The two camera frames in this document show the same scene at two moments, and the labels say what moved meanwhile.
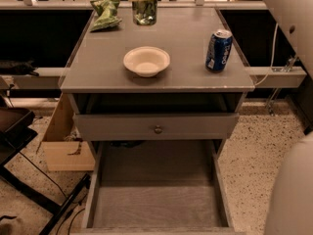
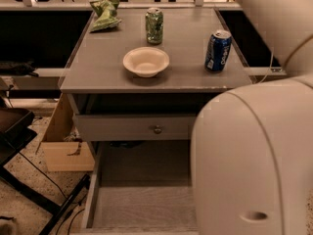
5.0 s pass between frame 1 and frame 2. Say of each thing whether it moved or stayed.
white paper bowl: stayed
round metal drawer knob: stayed
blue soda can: stayed
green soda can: moved
